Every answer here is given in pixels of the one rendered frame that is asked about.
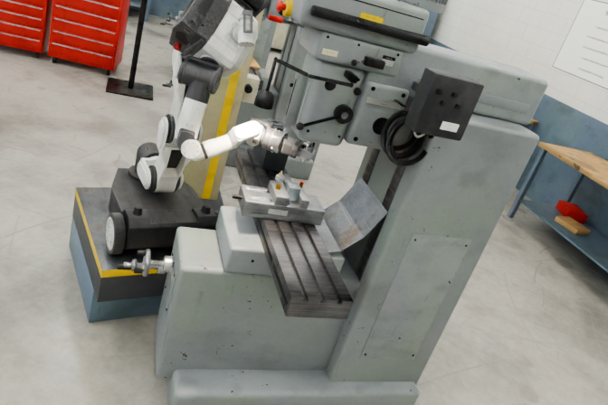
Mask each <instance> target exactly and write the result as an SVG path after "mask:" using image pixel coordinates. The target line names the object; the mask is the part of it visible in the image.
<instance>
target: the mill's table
mask: <svg viewBox="0 0 608 405"><path fill-rule="evenodd" d="M233 160H234V162H235V165H236V168H237V171H238V174H239V176H240V179H241V182H242V184H246V185H251V186H258V187H264V188H268V185H269V182H270V180H272V181H274V180H275V177H276V174H279V173H280V171H274V170H268V169H261V166H260V164H259V162H258V160H257V158H256V156H255V154H254V153H253V149H252V148H248V149H247V150H246V149H245V147H241V146H238V147H236V151H235V155H234V159H233ZM282 173H283V176H284V181H283V184H284V186H285V185H286V182H292V181H291V179H290V176H289V174H288V172H287V170H286V168H285V169H284V172H282ZM253 220H254V223H255V226H256V229H257V232H258V234H259V237H260V240H261V245H262V247H263V250H264V253H265V256H266V259H267V261H268V264H269V267H270V270H271V274H272V277H273V280H274V283H275V286H276V288H277V291H278V294H279V297H280V301H281V304H282V307H283V310H284V313H285V316H294V317H313V318H332V319H347V317H348V314H349V312H350V309H351V307H352V305H353V303H354V301H353V299H352V297H351V296H350V294H349V292H348V290H347V287H346V285H345V283H344V281H343V279H342V277H340V275H339V273H338V271H337V268H336V266H335V264H334V262H333V260H332V258H331V257H330V255H329V253H328V250H327V248H326V246H325V244H324V242H323V240H322V239H321V238H320V236H319V234H318V231H317V229H316V227H315V225H314V224H307V223H300V222H293V221H279V220H272V219H264V218H257V217H253Z"/></svg>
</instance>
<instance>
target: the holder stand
mask: <svg viewBox="0 0 608 405"><path fill-rule="evenodd" d="M264 120H266V121H268V122H271V123H273V127H272V128H273V129H276V130H279V131H281V132H283V133H284V136H285V137H292V136H291V134H290V132H289V131H288V129H287V128H286V127H285V126H284V124H283V123H282V122H280V121H279V120H276V119H271V118H269V119H264ZM253 153H254V154H255V156H256V158H257V160H258V162H259V164H260V166H261V169H268V170H274V171H282V172H284V169H285V165H286V163H287V159H288V156H289V155H286V154H283V153H282V152H281V151H279V152H278V153H275V152H271V151H270V150H267V149H265V148H262V147H261V144H258V145H257V146H254V147H253Z"/></svg>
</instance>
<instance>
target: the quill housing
mask: <svg viewBox="0 0 608 405"><path fill-rule="evenodd" d="M302 70H303V71H305V72H307V73H308V74H312V75H316V76H319V77H323V78H328V79H332V80H339V81H344V82H347V83H351V82H350V81H349V80H348V79H347V78H346V77H345V76H344V73H345V70H348V71H352V72H353V73H354V74H355V75H356V76H357V77H358V80H357V83H354V84H353V85H354V86H353V87H352V88H351V87H348V86H344V85H339V84H335V83H331V82H326V81H323V80H314V79H310V78H308V80H307V83H306V87H305V89H304V93H303V96H302V99H301V102H300V105H299V111H298V114H297V117H296V120H295V123H294V126H291V127H292V129H293V130H294V132H295V133H296V135H297V137H298V138H299V139H300V140H304V141H309V142H314V143H320V144H324V145H330V146H339V145H340V144H341V143H342V141H343V138H344V135H345V133H346V130H347V125H348V123H346V124H340V123H338V122H337V121H336V120H335V119H332V120H329V121H326V122H322V123H318V124H315V125H311V126H307V127H304V128H303V129H302V130H297V129H296V125H297V124H298V123H299V122H301V123H303V124H305V123H309V122H312V121H316V120H320V119H323V118H330V117H334V110H335V108H336V107H337V106H339V105H342V104H345V105H348V106H349V107H350V108H351V109H352V110H353V108H354V106H355V103H356V98H357V96H356V95H355V94H354V92H353V90H354V88H361V85H362V82H363V79H364V77H365V73H364V71H363V70H360V69H356V68H352V67H348V66H345V65H341V64H336V63H333V62H329V61H322V60H318V59H316V58H315V57H314V56H313V55H312V54H311V53H310V52H308V53H307V55H306V59H305V61H304V64H303V68H302Z"/></svg>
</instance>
